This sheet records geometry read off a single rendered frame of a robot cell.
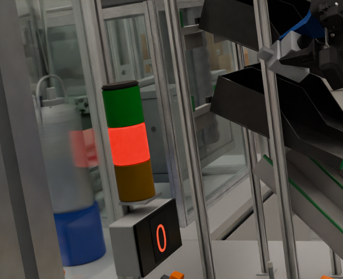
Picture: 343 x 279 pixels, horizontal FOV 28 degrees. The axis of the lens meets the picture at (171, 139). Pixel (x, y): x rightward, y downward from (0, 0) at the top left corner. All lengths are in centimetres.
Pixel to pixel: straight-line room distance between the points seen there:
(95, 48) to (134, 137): 13
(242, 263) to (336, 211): 46
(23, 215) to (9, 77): 4
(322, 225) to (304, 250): 55
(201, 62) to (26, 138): 212
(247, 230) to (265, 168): 105
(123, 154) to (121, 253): 13
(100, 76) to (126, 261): 24
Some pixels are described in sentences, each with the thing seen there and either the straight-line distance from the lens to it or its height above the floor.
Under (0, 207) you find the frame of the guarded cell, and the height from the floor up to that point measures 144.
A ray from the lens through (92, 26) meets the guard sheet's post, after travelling 91.
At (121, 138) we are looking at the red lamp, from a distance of 90.
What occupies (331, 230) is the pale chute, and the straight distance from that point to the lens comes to 130.
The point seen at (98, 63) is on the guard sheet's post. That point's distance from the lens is 91.
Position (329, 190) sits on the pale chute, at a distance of 141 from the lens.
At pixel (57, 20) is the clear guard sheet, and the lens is 87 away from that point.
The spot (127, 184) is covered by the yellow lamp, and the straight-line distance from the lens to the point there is 91.
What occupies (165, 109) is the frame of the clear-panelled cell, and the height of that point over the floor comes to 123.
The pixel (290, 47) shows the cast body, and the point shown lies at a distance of 112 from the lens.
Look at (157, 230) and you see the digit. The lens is 94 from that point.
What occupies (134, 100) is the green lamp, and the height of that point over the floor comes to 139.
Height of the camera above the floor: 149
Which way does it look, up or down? 10 degrees down
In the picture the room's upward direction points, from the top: 8 degrees counter-clockwise
